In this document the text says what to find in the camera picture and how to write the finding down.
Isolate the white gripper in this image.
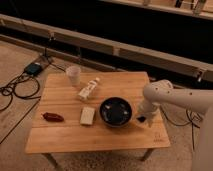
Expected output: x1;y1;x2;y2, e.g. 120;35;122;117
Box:
138;100;160;126

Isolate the black eraser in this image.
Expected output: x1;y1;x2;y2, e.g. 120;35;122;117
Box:
137;116;146;122

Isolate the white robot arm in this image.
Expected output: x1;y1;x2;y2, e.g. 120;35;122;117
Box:
138;80;213;171

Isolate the black bowl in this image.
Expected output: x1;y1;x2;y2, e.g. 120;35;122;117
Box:
99;97;132;127

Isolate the wooden table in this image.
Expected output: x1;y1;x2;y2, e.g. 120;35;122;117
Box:
26;72;170;158

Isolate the white sponge block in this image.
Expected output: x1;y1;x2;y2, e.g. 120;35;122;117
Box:
80;107;95;125

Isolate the white small bottle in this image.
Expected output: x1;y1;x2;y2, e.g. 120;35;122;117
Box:
78;77;100;100

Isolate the clear plastic cup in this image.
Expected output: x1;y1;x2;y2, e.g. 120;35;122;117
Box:
66;65;81;86

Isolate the black power adapter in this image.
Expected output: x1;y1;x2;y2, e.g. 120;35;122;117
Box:
24;63;42;76

